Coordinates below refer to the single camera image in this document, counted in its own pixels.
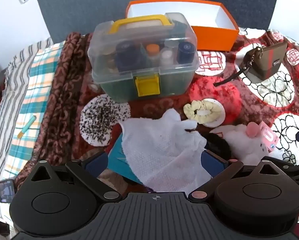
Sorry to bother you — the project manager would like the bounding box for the plaid cloth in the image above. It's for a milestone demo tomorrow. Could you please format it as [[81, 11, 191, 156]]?
[[4, 40, 65, 180]]

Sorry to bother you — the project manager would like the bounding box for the cream scrunchie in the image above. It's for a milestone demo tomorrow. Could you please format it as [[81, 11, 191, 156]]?
[[183, 99, 224, 125]]

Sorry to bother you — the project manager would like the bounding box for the white paper tissue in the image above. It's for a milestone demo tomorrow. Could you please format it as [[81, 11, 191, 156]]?
[[117, 109, 212, 193]]

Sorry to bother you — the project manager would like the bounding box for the small pink box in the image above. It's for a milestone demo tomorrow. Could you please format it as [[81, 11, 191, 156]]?
[[260, 121, 280, 153]]

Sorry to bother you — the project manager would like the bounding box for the brown purse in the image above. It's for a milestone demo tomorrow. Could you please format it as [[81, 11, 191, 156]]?
[[213, 40, 289, 87]]

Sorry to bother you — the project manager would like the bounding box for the black phone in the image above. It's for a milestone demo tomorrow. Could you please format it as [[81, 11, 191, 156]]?
[[0, 179, 16, 203]]

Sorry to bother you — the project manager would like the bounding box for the teal wet wipes packet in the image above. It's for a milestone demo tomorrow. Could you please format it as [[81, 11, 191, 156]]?
[[107, 132, 143, 184]]

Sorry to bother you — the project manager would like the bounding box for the white capped bottle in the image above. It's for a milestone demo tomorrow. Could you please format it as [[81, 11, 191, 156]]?
[[161, 49, 175, 66]]

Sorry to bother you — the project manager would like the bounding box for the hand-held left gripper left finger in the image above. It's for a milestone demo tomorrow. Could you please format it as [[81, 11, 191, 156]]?
[[27, 151, 123, 202]]

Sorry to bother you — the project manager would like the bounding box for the white plush toy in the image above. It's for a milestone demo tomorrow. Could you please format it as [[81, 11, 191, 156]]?
[[225, 122, 272, 165]]

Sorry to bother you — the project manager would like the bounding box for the teal lighter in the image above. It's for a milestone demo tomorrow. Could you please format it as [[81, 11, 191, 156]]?
[[17, 115, 37, 138]]

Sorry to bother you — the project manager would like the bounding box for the striped cloth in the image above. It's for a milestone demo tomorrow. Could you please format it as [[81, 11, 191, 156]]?
[[0, 36, 52, 220]]

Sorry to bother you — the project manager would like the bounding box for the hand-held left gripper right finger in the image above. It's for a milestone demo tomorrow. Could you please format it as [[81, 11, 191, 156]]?
[[188, 149, 281, 202]]

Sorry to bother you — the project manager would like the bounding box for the orange capped bottle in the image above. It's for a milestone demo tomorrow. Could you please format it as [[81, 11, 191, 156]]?
[[146, 44, 160, 61]]

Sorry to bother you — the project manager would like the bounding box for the orange cardboard box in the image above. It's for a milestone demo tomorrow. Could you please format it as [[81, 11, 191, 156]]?
[[125, 0, 240, 52]]

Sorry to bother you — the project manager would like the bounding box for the clear plastic storage box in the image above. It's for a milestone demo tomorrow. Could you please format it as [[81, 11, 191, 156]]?
[[87, 12, 200, 103]]

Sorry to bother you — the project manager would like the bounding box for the black fuzzy scrunchie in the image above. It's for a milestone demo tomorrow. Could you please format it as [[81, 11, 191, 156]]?
[[205, 132, 231, 160]]

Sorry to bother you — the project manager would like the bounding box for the dark blue capped bottle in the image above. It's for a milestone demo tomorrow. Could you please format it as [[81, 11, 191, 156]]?
[[116, 41, 138, 72], [177, 41, 196, 65]]

